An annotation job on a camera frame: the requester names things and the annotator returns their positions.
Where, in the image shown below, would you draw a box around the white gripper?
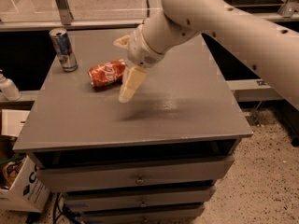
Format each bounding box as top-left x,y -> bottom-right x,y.
114,24 -> 164,103

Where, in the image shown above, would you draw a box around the red coke can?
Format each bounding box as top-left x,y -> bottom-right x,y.
88,59 -> 127,88

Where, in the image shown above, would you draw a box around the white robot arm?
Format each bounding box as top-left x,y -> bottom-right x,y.
119,0 -> 299,109

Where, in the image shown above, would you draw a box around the silver blue energy drink can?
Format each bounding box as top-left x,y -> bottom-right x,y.
50,28 -> 78,72

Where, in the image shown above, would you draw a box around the grey drawer cabinet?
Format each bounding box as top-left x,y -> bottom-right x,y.
14,29 -> 251,218

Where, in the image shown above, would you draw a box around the white plastic bottle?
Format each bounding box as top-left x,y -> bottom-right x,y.
0,71 -> 21,101

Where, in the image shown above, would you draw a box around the top grey drawer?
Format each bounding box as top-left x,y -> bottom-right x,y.
36,155 -> 235,192

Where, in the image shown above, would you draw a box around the grey drawer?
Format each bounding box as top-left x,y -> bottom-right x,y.
36,155 -> 235,192
64,186 -> 216,212
82,205 -> 205,224

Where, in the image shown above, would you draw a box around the middle grey drawer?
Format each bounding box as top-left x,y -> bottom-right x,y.
64,186 -> 216,212

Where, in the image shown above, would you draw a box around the bottom grey drawer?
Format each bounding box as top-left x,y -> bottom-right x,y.
82,205 -> 205,224

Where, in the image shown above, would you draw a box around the white cardboard box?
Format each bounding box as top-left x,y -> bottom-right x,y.
0,109 -> 50,213

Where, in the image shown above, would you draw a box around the black cables under cabinet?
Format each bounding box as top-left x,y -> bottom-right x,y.
51,192 -> 85,224

